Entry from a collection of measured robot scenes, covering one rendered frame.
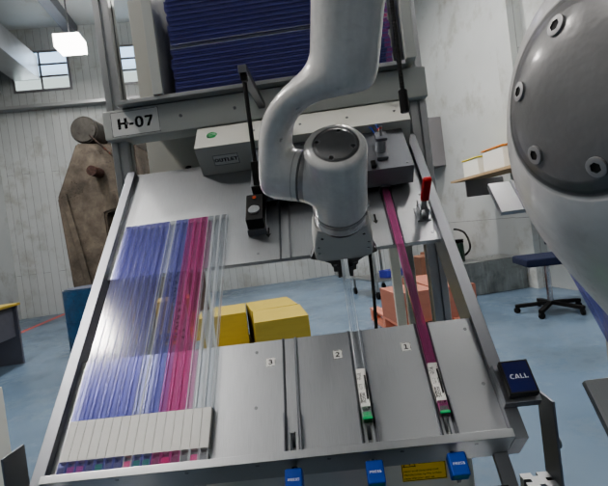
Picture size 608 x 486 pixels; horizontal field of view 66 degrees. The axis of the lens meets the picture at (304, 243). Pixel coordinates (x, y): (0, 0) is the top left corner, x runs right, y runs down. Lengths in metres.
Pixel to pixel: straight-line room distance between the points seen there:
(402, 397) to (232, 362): 0.28
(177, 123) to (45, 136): 9.76
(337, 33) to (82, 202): 6.60
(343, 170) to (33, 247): 10.35
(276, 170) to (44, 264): 10.18
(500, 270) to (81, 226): 5.48
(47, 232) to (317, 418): 10.14
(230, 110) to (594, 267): 1.04
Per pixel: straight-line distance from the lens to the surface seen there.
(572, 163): 0.18
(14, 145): 11.11
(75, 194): 7.13
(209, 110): 1.19
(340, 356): 0.78
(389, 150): 1.04
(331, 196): 0.64
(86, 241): 7.06
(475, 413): 0.75
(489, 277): 6.11
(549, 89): 0.18
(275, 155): 0.65
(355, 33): 0.60
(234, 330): 3.93
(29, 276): 10.88
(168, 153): 1.37
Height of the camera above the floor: 1.03
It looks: 1 degrees down
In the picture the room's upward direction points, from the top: 7 degrees counter-clockwise
